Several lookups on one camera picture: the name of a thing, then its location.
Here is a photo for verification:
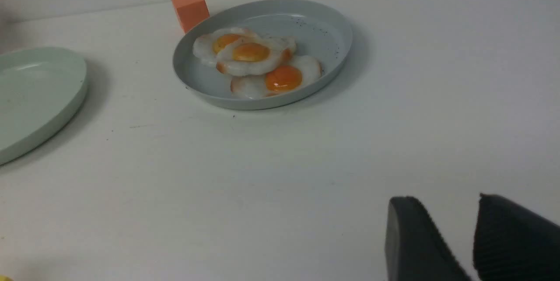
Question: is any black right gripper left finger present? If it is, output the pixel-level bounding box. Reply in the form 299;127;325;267
385;197;471;281

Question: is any grey plate with eggs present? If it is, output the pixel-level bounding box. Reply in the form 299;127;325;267
172;0;353;111

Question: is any green centre plate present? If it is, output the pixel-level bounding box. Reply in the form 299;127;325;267
0;46;88;165

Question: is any fried egg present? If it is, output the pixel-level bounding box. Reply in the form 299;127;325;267
216;36;297;76
192;27;258;67
230;56;322;100

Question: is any orange cube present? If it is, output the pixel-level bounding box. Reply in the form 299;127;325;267
171;0;210;33

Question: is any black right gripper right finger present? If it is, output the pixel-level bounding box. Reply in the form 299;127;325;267
473;194;560;281

